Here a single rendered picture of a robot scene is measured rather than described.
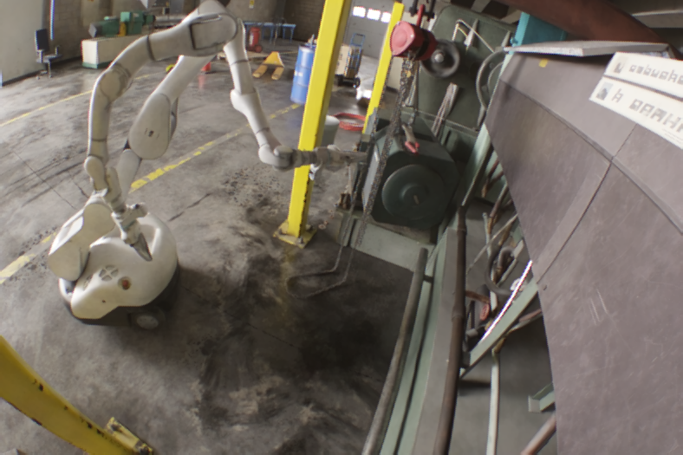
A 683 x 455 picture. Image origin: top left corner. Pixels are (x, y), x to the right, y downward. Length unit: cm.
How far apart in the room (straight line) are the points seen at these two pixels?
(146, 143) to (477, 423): 133
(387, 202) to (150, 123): 118
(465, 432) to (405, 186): 116
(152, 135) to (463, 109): 202
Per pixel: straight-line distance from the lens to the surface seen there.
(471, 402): 97
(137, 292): 140
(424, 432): 87
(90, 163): 104
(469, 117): 243
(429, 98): 241
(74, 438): 108
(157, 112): 109
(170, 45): 87
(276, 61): 744
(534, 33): 184
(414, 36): 126
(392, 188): 159
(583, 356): 47
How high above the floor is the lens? 136
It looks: 32 degrees down
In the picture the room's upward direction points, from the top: 14 degrees clockwise
